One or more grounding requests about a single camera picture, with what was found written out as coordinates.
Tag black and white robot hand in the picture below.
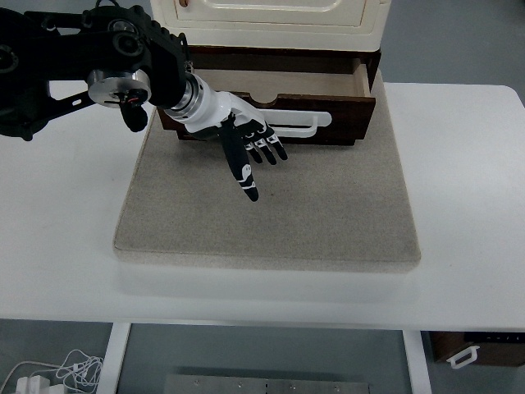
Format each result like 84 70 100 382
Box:
166 73 288 202

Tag dark wooden drawer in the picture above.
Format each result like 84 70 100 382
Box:
157 52 377 146

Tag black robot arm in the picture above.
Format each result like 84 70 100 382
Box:
1 2 189 141

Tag cream white cabinet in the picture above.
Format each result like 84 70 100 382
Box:
150 0 391 52

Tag beige fabric mat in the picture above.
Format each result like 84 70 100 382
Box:
113 78 421 273

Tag white table leg left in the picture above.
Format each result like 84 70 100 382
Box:
96 323 131 394

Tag white table leg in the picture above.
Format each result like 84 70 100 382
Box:
96 323 131 394
402 330 432 394

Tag white power adapter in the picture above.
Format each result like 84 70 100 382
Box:
15 375 50 394

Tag white table leg right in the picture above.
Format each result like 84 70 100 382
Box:
402 330 432 394

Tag white drawer handle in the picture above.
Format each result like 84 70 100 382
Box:
260 109 332 139

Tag white cable bundle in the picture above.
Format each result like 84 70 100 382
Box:
0 349 104 394

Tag brown box with white handle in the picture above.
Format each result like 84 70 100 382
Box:
429 332 524 369

